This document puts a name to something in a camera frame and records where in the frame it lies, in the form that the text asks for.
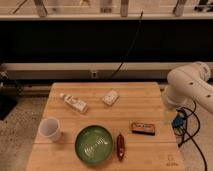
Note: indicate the brown rectangular snack bar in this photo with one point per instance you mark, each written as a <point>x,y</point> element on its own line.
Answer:
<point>142,128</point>

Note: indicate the dark object at left edge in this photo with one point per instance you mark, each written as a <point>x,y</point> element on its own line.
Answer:
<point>7,102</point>

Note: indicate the white wall outlet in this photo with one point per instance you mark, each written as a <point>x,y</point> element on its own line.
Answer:
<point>94,74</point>

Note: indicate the blue box on floor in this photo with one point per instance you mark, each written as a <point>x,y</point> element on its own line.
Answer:
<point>178,121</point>

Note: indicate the green ceramic bowl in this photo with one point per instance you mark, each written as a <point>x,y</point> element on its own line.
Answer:
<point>94,145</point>

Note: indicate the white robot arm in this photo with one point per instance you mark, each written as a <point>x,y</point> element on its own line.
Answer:
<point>189,82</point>

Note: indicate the white plastic cup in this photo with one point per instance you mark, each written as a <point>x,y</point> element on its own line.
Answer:
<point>50,128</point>

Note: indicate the white plastic bottle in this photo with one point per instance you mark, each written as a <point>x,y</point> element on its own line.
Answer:
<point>75,103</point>

